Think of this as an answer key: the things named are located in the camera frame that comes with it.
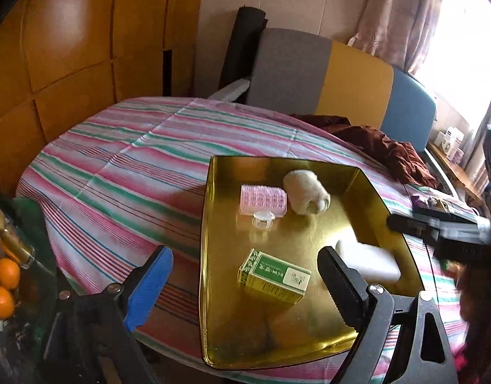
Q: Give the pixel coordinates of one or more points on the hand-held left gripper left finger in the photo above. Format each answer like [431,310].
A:
[149,284]

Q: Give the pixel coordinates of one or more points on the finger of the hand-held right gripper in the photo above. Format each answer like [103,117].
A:
[407,224]
[445,215]

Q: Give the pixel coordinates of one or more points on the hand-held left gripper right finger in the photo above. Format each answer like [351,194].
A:
[343,284]

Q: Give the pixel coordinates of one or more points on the gold metal tray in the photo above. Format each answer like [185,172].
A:
[293,248]

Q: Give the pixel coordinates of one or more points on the person's right forearm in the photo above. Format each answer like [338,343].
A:
[481,320]

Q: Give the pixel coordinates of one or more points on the purple snack packet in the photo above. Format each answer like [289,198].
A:
[416,199]

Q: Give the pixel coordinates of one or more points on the wooden side table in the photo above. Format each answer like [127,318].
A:
[461,176]

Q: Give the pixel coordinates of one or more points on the green and white box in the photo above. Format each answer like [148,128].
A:
[275,276]

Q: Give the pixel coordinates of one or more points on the white jar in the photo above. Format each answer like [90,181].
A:
[454,144]

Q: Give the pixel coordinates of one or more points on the brown cloth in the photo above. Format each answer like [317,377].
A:
[393,152]

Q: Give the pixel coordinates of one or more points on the beige rolled bandage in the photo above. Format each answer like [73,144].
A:
[305,192]

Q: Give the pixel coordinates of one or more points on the small clear plastic piece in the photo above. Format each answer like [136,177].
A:
[262,220]

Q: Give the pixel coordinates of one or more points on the glass side table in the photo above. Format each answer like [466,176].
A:
[41,248]

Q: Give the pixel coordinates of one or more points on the pink hair roller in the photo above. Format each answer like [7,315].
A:
[263,200]

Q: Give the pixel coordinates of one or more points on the striped tablecloth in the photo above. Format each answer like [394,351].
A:
[121,168]

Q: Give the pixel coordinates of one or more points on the orange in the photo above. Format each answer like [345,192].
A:
[1,302]
[7,274]

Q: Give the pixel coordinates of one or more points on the gold capped glass bottle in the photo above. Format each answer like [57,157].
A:
[9,240]

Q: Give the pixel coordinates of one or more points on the grey yellow blue chair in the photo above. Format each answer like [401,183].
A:
[349,76]

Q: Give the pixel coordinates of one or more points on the pink patterned curtain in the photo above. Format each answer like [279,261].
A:
[393,12]

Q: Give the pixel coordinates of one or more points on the white armrest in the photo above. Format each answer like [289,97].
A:
[229,90]

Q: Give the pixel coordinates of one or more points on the black rolled mat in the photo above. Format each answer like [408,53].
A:
[243,44]

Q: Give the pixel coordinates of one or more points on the wooden wardrobe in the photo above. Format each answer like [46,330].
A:
[69,48]

